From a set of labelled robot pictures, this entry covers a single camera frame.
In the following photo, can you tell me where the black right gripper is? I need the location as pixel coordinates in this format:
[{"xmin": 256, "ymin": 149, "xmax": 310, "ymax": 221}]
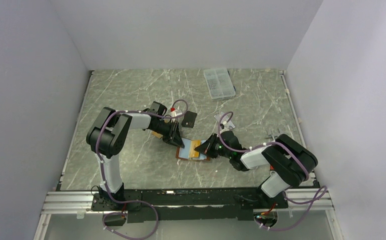
[{"xmin": 195, "ymin": 133, "xmax": 232, "ymax": 159}]

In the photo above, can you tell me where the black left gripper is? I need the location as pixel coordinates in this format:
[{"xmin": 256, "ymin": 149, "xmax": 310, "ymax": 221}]
[{"xmin": 151, "ymin": 120, "xmax": 185, "ymax": 149}]

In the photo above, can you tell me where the brown leather card holder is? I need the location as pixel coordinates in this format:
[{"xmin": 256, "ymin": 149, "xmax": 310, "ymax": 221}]
[{"xmin": 175, "ymin": 138, "xmax": 210, "ymax": 162}]

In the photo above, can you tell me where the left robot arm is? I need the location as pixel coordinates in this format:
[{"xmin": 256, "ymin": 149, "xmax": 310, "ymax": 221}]
[{"xmin": 86, "ymin": 101, "xmax": 186, "ymax": 210}]

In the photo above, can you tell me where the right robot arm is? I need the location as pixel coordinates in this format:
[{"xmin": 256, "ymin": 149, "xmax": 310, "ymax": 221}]
[{"xmin": 194, "ymin": 130, "xmax": 318, "ymax": 208}]

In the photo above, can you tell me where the gold card stack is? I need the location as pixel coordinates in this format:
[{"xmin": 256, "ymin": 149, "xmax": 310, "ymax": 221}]
[{"xmin": 151, "ymin": 131, "xmax": 163, "ymax": 139}]

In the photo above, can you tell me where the black card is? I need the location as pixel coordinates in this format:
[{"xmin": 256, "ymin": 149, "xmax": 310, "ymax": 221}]
[{"xmin": 181, "ymin": 110, "xmax": 197, "ymax": 128}]

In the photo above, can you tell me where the clear plastic screw box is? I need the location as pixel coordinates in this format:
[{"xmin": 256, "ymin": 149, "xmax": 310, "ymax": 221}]
[{"xmin": 203, "ymin": 68, "xmax": 236, "ymax": 100}]

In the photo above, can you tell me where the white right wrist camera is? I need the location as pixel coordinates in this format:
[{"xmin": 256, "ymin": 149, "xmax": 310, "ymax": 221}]
[{"xmin": 220, "ymin": 121, "xmax": 228, "ymax": 130}]

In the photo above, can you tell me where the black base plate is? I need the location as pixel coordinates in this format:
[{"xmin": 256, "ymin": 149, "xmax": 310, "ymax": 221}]
[{"xmin": 91, "ymin": 187, "xmax": 288, "ymax": 223}]

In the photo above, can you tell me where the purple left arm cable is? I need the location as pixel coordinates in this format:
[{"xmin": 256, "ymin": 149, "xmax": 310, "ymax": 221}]
[{"xmin": 95, "ymin": 99, "xmax": 189, "ymax": 240}]

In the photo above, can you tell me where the aluminium frame rail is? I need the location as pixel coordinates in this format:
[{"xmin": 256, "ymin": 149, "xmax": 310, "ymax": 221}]
[{"xmin": 33, "ymin": 188, "xmax": 344, "ymax": 240}]

